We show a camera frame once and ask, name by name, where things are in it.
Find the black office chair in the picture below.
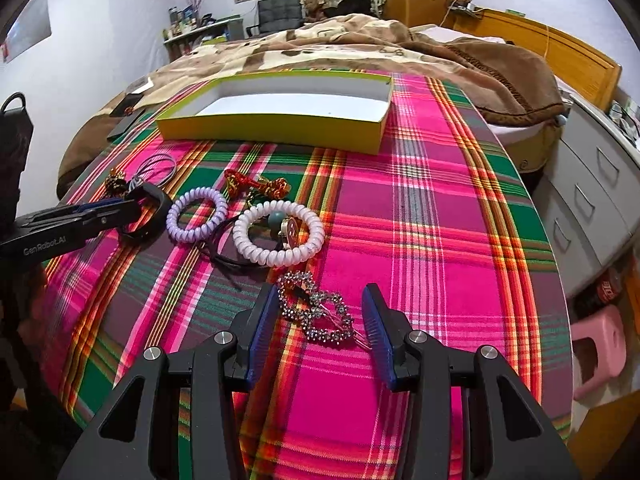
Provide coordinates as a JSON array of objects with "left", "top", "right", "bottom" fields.
[{"left": 245, "top": 0, "right": 304, "bottom": 37}]

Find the brown teddy bear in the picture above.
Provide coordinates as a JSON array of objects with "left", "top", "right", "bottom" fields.
[{"left": 303, "top": 0, "right": 326, "bottom": 23}]

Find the white paper card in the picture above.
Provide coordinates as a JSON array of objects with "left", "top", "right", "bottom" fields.
[{"left": 126, "top": 76, "right": 154, "bottom": 94}]

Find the yellow shallow cardboard box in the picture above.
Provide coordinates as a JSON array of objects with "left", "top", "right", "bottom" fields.
[{"left": 156, "top": 70, "right": 394, "bottom": 155}]

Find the black cord bead necklace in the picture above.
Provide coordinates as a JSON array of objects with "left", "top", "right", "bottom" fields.
[{"left": 194, "top": 209, "right": 302, "bottom": 291}]

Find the dark phone with red charm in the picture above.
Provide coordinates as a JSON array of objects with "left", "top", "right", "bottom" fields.
[{"left": 110, "top": 93, "right": 143, "bottom": 117}]

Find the grey bedside drawer cabinet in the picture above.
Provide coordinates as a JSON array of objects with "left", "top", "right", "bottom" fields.
[{"left": 533, "top": 92, "right": 639, "bottom": 298}]

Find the red gold knot ornament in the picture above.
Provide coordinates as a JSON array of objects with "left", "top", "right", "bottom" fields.
[{"left": 224, "top": 169, "right": 291, "bottom": 200}]

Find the black bag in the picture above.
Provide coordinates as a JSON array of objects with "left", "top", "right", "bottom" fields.
[{"left": 0, "top": 92, "right": 34, "bottom": 226}]

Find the dark bead amber bracelet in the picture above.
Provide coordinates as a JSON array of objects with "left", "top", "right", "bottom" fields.
[{"left": 103, "top": 168, "right": 130, "bottom": 198}]

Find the grey cord bracelet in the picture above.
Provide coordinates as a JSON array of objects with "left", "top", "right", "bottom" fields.
[{"left": 128, "top": 152, "right": 178, "bottom": 192}]

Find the pink plastic stool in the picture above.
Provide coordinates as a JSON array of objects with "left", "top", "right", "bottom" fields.
[{"left": 570, "top": 304, "right": 627, "bottom": 401}]

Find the wooden bed headboard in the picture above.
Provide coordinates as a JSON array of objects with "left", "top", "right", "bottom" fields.
[{"left": 454, "top": 9, "right": 623, "bottom": 112}]

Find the plaid pink green tablecloth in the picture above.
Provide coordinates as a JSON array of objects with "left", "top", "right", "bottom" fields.
[{"left": 40, "top": 74, "right": 572, "bottom": 479}]

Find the brown plush blanket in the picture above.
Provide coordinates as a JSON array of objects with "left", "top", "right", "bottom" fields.
[{"left": 55, "top": 13, "right": 569, "bottom": 201}]

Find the white spiral hair tie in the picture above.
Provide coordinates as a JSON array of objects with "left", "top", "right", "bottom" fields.
[{"left": 232, "top": 199, "right": 327, "bottom": 269}]

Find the white desk shelf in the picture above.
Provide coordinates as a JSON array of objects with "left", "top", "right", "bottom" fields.
[{"left": 163, "top": 15, "right": 245, "bottom": 62}]

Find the purple spiral hair tie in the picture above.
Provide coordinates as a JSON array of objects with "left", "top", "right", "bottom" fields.
[{"left": 165, "top": 186, "right": 229, "bottom": 245}]

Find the black smartphone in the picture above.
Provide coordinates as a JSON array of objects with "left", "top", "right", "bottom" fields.
[{"left": 106, "top": 108, "right": 145, "bottom": 143}]

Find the black smart wristband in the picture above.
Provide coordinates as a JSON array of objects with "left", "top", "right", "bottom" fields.
[{"left": 117, "top": 182, "right": 172, "bottom": 245}]

